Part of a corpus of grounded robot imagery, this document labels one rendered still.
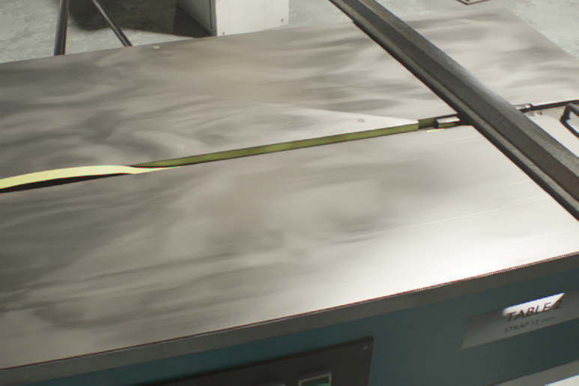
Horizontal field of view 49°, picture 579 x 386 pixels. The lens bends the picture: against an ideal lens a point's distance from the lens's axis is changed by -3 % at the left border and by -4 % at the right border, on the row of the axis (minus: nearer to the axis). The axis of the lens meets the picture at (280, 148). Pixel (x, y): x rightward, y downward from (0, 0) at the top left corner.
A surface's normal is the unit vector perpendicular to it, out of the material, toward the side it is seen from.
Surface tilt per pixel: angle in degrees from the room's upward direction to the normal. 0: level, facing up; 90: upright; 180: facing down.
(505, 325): 90
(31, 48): 0
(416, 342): 90
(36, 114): 0
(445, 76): 75
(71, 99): 0
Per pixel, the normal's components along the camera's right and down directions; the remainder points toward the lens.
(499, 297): 0.26, 0.55
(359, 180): 0.00, -0.83
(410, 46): -0.90, -0.03
